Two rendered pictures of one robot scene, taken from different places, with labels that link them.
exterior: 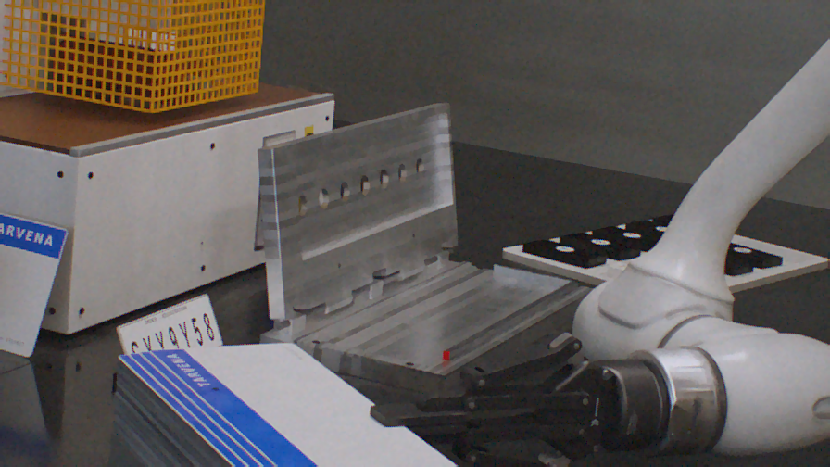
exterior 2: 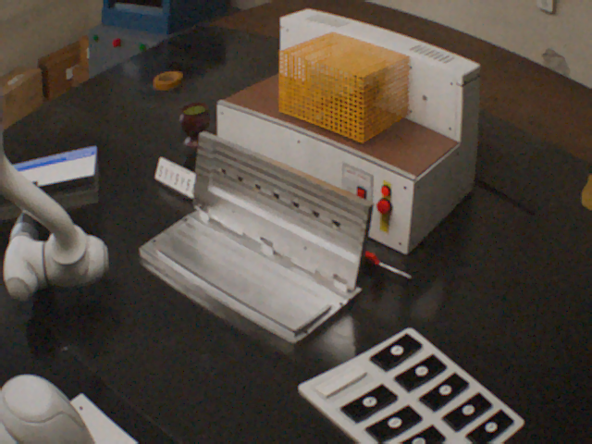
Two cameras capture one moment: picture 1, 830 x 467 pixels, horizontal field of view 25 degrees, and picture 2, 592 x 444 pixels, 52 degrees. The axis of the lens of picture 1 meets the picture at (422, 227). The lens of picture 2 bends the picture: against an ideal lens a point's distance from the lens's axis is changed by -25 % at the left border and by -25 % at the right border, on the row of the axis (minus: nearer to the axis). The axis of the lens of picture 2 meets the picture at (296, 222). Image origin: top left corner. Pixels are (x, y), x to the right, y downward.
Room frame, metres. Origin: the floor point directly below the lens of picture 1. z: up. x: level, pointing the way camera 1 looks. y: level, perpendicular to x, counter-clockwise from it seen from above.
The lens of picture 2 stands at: (2.44, -1.18, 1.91)
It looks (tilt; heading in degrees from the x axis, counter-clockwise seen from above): 36 degrees down; 106
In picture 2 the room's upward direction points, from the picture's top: straight up
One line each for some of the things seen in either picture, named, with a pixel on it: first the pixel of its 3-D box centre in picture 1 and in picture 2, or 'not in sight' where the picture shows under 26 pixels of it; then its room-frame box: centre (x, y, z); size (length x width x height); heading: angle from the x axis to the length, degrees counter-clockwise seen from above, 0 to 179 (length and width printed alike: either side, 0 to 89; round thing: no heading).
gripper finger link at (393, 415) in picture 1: (418, 413); not in sight; (1.37, -0.01, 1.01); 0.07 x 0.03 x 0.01; 119
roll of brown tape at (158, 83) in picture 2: not in sight; (167, 80); (1.40, 0.83, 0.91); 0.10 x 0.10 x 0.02
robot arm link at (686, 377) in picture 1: (663, 401); (24, 242); (1.49, -0.21, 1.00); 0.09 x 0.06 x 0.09; 29
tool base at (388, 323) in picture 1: (439, 312); (241, 270); (1.99, -0.03, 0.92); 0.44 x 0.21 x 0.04; 157
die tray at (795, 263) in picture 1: (669, 258); (418, 411); (2.43, -0.33, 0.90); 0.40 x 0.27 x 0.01; 142
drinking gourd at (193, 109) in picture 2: not in sight; (194, 125); (1.68, 0.46, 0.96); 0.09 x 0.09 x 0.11
